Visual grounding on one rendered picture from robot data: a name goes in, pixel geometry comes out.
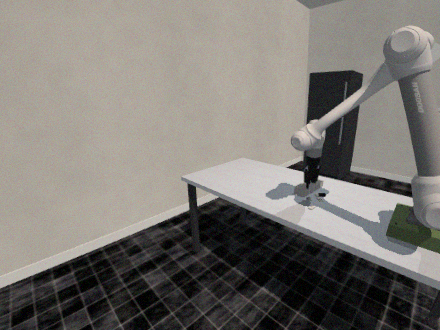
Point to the grey three-compartment bin rack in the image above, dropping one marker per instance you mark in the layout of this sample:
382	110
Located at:
301	190

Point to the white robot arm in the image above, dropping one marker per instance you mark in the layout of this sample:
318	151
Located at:
408	56

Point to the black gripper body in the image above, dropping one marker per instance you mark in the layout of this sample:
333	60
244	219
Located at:
310	162

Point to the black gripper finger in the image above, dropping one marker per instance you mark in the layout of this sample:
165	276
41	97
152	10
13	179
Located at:
314	175
307	178

